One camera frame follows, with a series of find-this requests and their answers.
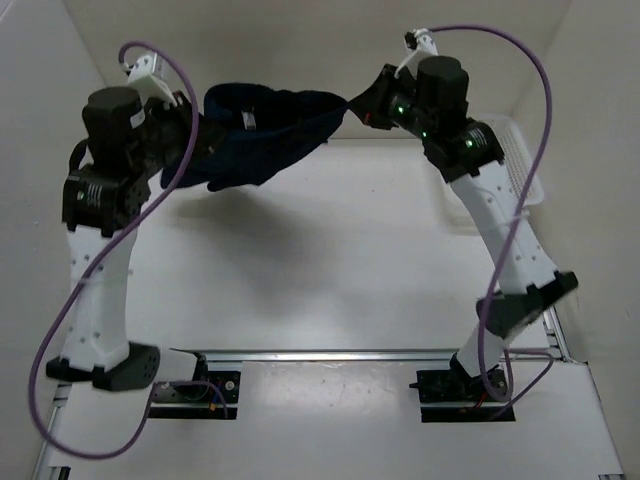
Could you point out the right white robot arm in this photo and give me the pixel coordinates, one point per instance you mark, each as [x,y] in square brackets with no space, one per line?
[525,282]

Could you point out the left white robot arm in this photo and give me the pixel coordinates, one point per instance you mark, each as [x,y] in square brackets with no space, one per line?
[102,214]

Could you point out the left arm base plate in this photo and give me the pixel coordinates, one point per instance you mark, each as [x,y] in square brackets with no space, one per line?
[201,402]

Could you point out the white front cover board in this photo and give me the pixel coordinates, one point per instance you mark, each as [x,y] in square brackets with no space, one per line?
[344,421]

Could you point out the white plastic mesh basket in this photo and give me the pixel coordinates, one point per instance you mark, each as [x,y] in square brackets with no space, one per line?
[518,160]

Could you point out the navy blue shorts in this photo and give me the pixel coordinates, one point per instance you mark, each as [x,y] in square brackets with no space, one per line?
[248,133]

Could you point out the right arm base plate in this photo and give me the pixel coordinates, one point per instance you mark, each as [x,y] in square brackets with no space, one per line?
[444,399]

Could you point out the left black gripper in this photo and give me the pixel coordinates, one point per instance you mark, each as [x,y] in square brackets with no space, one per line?
[175,108]

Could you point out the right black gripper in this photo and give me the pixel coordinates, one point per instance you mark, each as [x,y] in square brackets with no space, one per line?
[372,104]

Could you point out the aluminium rail front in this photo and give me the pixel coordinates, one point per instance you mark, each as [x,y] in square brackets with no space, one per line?
[407,355]

